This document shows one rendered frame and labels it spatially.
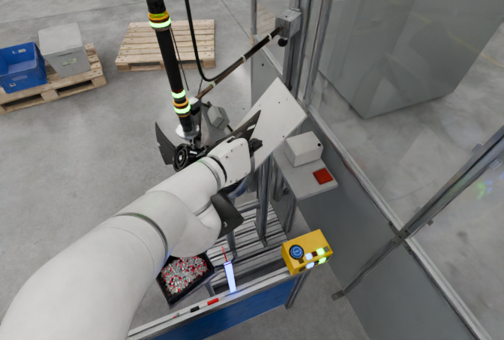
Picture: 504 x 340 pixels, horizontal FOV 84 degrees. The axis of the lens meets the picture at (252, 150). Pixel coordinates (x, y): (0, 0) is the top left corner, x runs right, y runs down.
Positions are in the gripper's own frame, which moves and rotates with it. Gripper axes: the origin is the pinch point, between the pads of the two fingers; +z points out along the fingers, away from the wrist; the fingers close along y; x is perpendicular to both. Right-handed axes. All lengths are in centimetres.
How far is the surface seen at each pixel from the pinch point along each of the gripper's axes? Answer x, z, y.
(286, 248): -1.7, 9.6, -46.6
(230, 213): 13.8, -0.5, -29.5
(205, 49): 239, 206, -10
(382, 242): -24, 54, -69
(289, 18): 19, 52, 27
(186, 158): 36.6, 2.7, -15.2
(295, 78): 28, 70, -1
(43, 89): 327, 42, -24
